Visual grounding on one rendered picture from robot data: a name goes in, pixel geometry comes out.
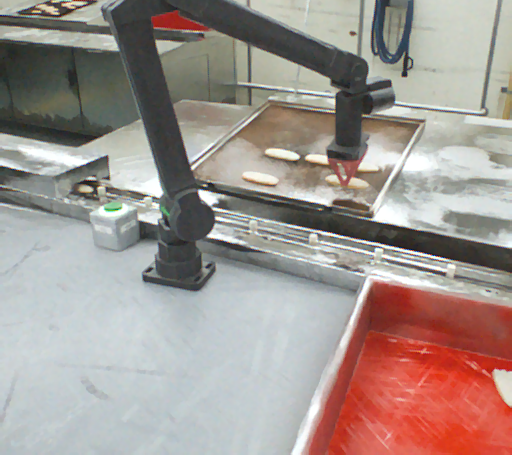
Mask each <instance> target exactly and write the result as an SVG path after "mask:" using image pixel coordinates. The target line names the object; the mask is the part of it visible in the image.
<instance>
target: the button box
mask: <svg viewBox="0 0 512 455"><path fill-rule="evenodd" d="M125 206H127V204H125ZM99 209H101V208H99ZM99 209H97V210H95V211H93V212H91V213H90V221H91V228H92V235H93V242H94V244H95V245H98V247H102V248H106V249H110V250H113V251H117V252H121V251H122V250H124V249H125V248H127V247H128V245H130V244H132V243H133V242H135V241H136V240H138V239H139V238H143V239H145V230H144V226H139V222H138V213H137V208H135V207H131V206H127V211H126V212H125V213H123V214H119V215H113V216H107V215H103V214H101V213H99Z"/></svg>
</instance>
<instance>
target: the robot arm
mask: <svg viewBox="0 0 512 455"><path fill-rule="evenodd" d="M100 11H101V14H103V17H104V20H105V21H107V23H109V26H110V29H111V32H112V35H113V37H114V40H115V43H116V45H117V48H118V51H119V54H120V57H121V58H122V60H123V64H124V67H125V71H126V74H127V77H128V80H129V84H130V87H131V91H132V94H133V97H134V100H135V104H136V107H137V111H138V114H139V117H140V120H142V124H143V127H144V131H145V134H146V137H147V140H148V144H149V147H150V151H151V154H152V157H153V160H154V163H155V167H156V171H157V174H158V181H159V185H160V188H162V191H163V193H162V195H160V197H159V201H158V208H159V211H160V213H162V218H157V223H158V233H159V238H158V241H157V244H158V251H157V253H156V254H154V256H155V260H154V261H153V262H152V263H151V264H150V265H149V266H147V268H146V269H145V270H144V271H143V272H142V276H143V281H145V282H150V283H155V284H160V285H166V286H171V288H176V289H183V290H188V291H193V292H196V291H199V290H200V289H201V288H203V286H204V285H205V283H206V282H207V281H208V280H209V279H210V278H211V276H212V275H213V274H214V273H215V272H216V265H215V262H213V261H208V260H203V259H201V252H200V251H199V249H198V248H197V247H196V241H199V240H201V239H204V238H206V237H207V236H208V235H209V234H210V233H211V232H212V230H213V228H214V226H215V213H214V211H213V209H212V208H211V206H210V204H209V203H208V202H207V201H206V200H205V199H203V198H201V197H200V196H199V193H198V190H199V189H198V186H197V181H196V178H195V175H194V173H193V171H192V168H191V166H190V161H189V158H188V154H187V151H186V147H185V144H184V139H183V136H181V132H180V128H179V125H178V120H177V117H176V113H175V110H174V106H173V101H172V98H171V94H170V91H169V87H168V83H167V79H166V75H165V72H164V68H163V65H161V60H160V56H159V53H158V49H157V46H156V41H155V32H154V27H153V23H152V18H151V17H154V16H158V15H164V14H168V13H172V12H176V11H178V16H181V17H184V18H186V19H189V20H191V22H194V23H197V24H199V25H202V26H205V27H206V28H209V29H212V30H215V31H217V32H220V33H222V34H226V35H228V36H230V37H233V38H235V39H238V40H240V42H243V43H246V44H248V45H251V46H253V47H256V48H258V49H259V50H260V49H261V50H262V51H266V52H269V53H271V54H274V55H276V56H279V57H281V58H283V59H287V60H289V62H292V63H294V64H297V65H299V66H301V67H304V68H306V69H309V70H312V71H314V72H316V73H319V74H320V75H322V76H325V77H328V78H330V86H331V87H334V88H337V89H339V90H342V91H338V92H337V93H336V94H335V138H334V139H333V140H332V141H331V144H330V145H329V146H328V147H327V160H328V162H329V164H330V166H331V167H332V169H333V170H334V172H335V174H336V176H337V178H338V180H339V182H340V185H341V186H344V187H348V185H349V182H350V180H351V178H353V177H354V175H355V173H356V172H357V170H358V168H359V166H360V164H361V161H362V159H363V157H364V155H365V153H366V152H368V150H369V145H368V144H366V142H365V141H366V140H370V134H369V133H362V113H364V114H366V115H369V114H373V113H376V112H380V111H384V110H387V109H391V108H393V107H394V105H395V100H396V96H395V91H394V89H393V87H392V80H391V79H388V78H384V77H380V76H375V77H368V75H369V65H368V62H366V60H365V59H364V58H362V57H360V56H358V55H356V54H354V53H351V52H349V51H344V50H342V49H340V48H338V47H335V46H333V45H331V44H328V43H324V42H322V40H320V39H318V38H315V37H313V36H311V35H309V34H307V33H303V32H301V31H299V30H297V29H295V28H293V27H290V26H288V25H286V24H283V23H281V22H279V20H276V19H274V18H272V17H270V16H268V15H266V14H262V13H260V12H258V11H256V10H254V9H251V8H249V7H247V6H245V5H242V4H240V3H237V2H235V0H108V1H107V3H105V4H104V5H103V6H101V7H100ZM337 164H341V165H342V166H343V168H344V171H345V174H346V178H345V179H343V177H342V175H341V172H340V170H339V167H338V165H337ZM349 167H350V168H349Z"/></svg>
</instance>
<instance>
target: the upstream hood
mask: <svg viewBox="0 0 512 455"><path fill-rule="evenodd" d="M108 161H109V156H108V154H104V153H97V152H92V151H87V150H82V149H76V148H71V147H66V146H61V145H54V143H49V142H44V141H38V140H33V139H28V138H23V137H17V136H11V135H6V134H1V133H0V186H4V187H9V188H13V189H17V190H22V191H26V192H30V193H34V194H38V195H43V196H47V197H51V198H56V199H57V198H59V197H62V196H64V195H67V194H69V193H71V192H73V191H75V188H74V183H76V182H78V181H81V180H84V179H86V178H88V177H95V178H96V180H99V179H105V180H110V181H111V179H110V172H109V163H108Z"/></svg>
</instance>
